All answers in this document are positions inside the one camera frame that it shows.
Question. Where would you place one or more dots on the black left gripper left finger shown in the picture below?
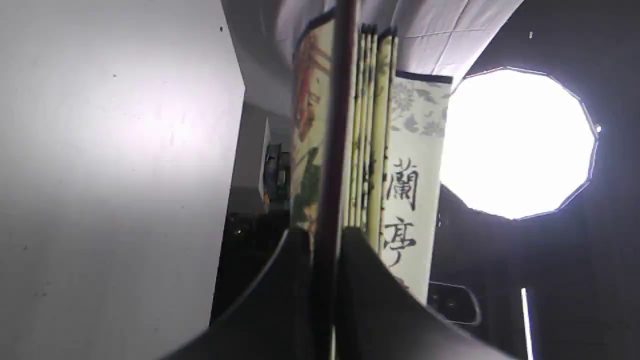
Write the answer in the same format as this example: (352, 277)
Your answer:
(272, 319)

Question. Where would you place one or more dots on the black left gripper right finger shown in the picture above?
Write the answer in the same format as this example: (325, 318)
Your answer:
(378, 319)

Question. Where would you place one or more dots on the paper folding fan purple ribs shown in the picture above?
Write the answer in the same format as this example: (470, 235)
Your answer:
(367, 154)

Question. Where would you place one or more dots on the round studio softbox light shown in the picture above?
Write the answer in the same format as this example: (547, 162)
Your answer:
(519, 144)

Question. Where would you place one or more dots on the black camera on stand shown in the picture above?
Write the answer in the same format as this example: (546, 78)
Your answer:
(456, 303)

